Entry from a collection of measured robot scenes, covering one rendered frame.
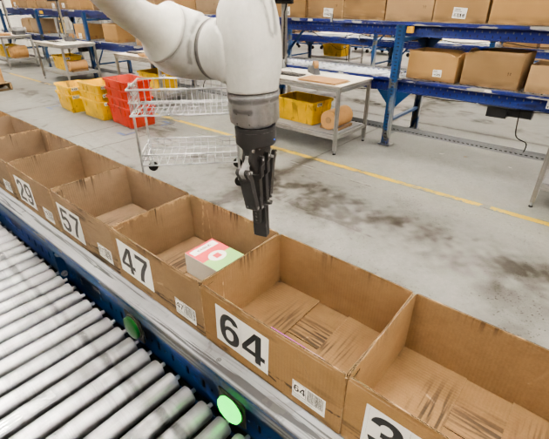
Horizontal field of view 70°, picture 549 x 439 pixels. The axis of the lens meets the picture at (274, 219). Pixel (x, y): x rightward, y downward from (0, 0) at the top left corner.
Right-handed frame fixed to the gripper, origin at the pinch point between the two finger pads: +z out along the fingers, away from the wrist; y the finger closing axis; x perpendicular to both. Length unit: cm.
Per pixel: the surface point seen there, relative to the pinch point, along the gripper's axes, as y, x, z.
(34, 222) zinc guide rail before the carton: -13, -103, 30
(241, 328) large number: 10.2, -0.8, 21.8
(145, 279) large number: 0.7, -36.8, 26.3
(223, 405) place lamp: 18.0, -2.5, 38.6
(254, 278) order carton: -10.7, -9.1, 25.9
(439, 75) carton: -431, 1, 45
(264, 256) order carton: -15.0, -7.9, 21.2
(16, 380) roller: 30, -60, 45
